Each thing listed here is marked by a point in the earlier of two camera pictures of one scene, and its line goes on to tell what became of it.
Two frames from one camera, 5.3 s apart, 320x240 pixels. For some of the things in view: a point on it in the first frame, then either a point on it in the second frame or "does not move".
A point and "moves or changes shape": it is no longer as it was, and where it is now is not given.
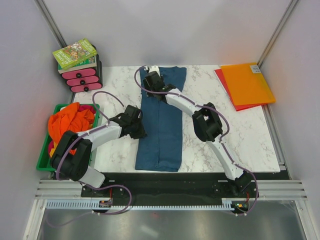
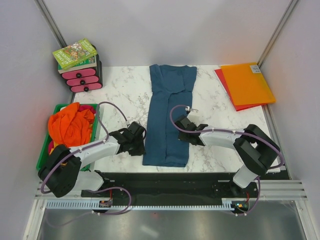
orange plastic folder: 247,84 does not move
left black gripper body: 137,130 -> 138,147
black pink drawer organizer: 82,81 does not move
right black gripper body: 146,86 -> 182,137
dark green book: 87,63 does not move
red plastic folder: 238,107 does not move
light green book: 74,53 does not move
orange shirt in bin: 70,119 does not move
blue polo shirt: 160,150 moves or changes shape
